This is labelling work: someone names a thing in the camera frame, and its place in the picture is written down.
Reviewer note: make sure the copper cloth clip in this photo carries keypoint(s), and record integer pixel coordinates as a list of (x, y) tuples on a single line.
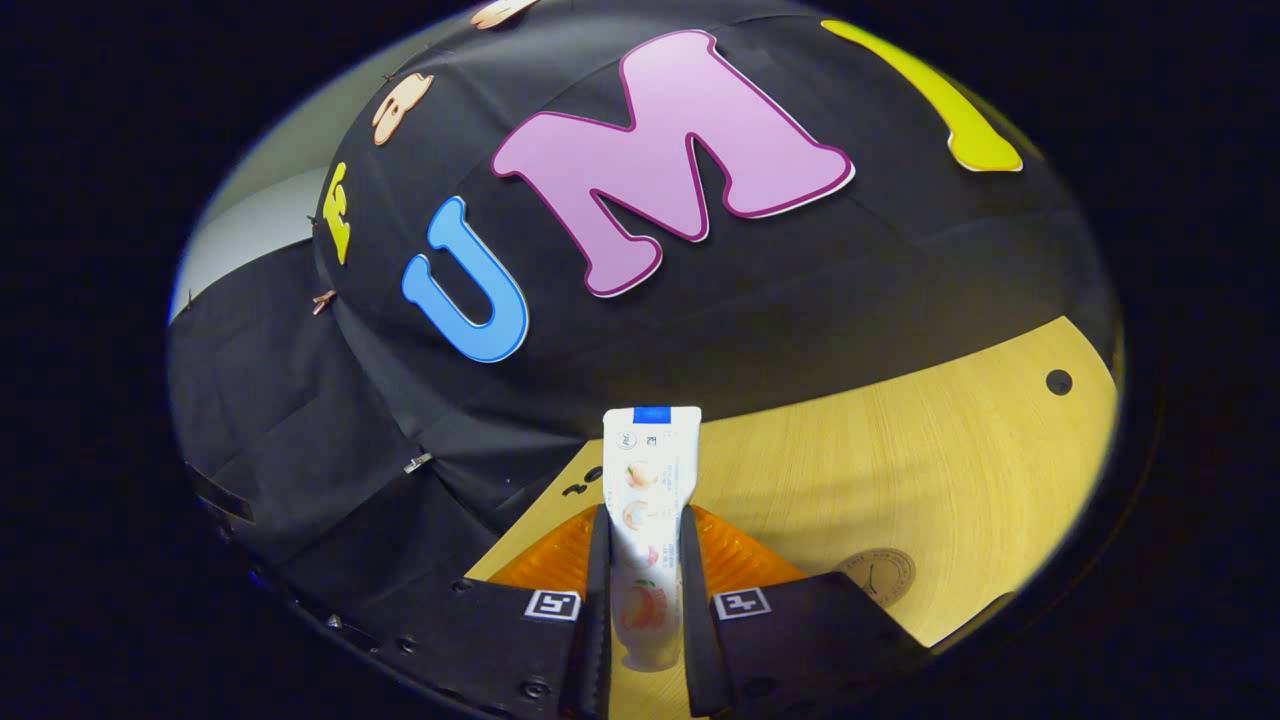
[(322, 300)]

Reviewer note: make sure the white toothpaste tube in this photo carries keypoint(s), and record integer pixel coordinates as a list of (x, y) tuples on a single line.
[(650, 480)]

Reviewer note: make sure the round brown coaster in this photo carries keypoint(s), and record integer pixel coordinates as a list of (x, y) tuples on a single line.
[(885, 575)]

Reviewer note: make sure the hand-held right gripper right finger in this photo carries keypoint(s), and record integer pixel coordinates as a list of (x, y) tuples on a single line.
[(695, 620)]

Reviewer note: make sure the silver cloth clip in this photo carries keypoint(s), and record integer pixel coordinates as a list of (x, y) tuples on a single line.
[(418, 462)]

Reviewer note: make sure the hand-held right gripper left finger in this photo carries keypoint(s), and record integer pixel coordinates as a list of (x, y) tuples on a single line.
[(600, 620)]

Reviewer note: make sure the black backdrop cloth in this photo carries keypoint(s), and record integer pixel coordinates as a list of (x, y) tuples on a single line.
[(800, 280)]

